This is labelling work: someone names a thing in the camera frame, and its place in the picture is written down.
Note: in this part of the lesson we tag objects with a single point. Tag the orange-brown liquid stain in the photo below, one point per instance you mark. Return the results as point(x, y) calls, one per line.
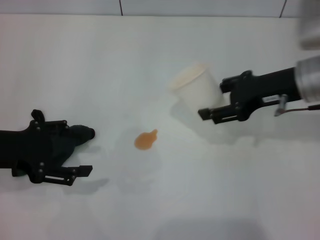
point(145, 141)

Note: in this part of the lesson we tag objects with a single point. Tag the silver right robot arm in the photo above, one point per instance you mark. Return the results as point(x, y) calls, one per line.
point(308, 75)

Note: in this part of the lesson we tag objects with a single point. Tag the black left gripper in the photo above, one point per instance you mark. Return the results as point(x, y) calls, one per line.
point(22, 147)

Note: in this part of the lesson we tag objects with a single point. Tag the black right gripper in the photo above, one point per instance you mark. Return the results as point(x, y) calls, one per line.
point(265, 87)

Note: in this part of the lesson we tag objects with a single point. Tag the dark blue rag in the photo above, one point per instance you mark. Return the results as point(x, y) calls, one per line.
point(75, 140)

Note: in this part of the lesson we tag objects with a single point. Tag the white paper cup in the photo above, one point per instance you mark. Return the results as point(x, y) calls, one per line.
point(200, 87)

